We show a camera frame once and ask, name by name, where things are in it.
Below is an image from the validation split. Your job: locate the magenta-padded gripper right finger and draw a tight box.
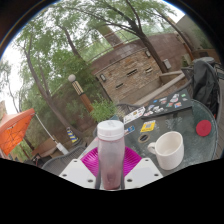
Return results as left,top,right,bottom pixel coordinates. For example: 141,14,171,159
123,146,164,190

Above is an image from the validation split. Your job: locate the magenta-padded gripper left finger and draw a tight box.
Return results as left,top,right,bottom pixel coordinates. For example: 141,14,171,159
58,146,101,190

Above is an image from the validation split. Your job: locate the clear bottle with white cap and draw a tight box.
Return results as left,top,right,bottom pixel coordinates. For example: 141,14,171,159
96,119,126,191

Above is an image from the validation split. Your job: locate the white ceramic mug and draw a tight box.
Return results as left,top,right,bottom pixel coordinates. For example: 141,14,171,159
146,130,185,171

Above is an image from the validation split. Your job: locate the blue yellow striped cone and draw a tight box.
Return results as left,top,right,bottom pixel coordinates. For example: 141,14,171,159
65,126,79,144

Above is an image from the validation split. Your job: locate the wooden bench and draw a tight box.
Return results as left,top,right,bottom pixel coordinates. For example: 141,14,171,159
31,136,59,158

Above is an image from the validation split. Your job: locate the small colourful sticker card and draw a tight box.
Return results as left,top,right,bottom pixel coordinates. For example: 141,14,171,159
123,124,136,136

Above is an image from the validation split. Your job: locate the yellow square card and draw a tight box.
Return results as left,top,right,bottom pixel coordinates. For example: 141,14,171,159
139,119,157,133

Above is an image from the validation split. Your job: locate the white printed booklet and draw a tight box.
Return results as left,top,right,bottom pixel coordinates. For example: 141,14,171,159
123,106,147,125

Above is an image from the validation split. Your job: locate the black laptop with stickers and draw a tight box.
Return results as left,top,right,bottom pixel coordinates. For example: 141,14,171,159
141,89,194,120

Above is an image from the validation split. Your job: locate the flat round red coaster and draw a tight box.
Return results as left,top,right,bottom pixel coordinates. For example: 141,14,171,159
195,119,213,138

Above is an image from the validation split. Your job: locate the slender grey-trunk tree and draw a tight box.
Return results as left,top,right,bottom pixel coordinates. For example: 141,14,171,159
23,43,84,141

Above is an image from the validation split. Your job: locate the orange patio umbrella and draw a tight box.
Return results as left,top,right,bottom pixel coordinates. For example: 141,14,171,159
0,107,69,159

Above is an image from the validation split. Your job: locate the dark forked tree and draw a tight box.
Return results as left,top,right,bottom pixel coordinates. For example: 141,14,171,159
76,0,171,74

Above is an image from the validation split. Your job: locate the grey wall box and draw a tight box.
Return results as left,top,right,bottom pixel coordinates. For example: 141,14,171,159
163,58,172,70

